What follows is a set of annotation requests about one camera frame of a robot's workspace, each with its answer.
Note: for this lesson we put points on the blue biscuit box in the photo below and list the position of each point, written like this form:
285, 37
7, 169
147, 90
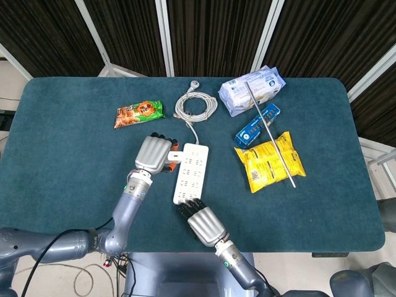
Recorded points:
247, 134

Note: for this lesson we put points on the green orange snack bag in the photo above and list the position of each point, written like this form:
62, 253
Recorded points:
139, 113

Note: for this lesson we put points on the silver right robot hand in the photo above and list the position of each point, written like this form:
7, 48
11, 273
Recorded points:
205, 226

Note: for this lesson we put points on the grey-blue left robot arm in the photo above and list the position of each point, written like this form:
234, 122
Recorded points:
130, 204

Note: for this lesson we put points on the pale purple tissue pack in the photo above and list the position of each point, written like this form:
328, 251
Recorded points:
241, 96

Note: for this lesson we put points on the white partition frame post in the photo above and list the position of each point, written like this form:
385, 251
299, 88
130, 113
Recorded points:
15, 63
267, 31
371, 71
164, 37
92, 31

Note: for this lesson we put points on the blue-grey robot torso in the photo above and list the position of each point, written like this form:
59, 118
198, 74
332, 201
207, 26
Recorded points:
185, 275

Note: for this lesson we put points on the yellow snack bag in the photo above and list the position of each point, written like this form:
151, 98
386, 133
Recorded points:
266, 167

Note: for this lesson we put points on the white power strip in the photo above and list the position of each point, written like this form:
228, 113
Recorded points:
191, 173

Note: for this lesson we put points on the long metal rod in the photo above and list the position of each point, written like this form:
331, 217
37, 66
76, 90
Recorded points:
272, 139

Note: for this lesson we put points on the white charger adapter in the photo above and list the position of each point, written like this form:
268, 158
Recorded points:
174, 156

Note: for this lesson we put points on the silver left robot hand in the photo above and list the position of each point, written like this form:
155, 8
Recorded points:
153, 153

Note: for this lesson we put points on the teal table cloth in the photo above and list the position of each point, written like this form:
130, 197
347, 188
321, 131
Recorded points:
77, 154

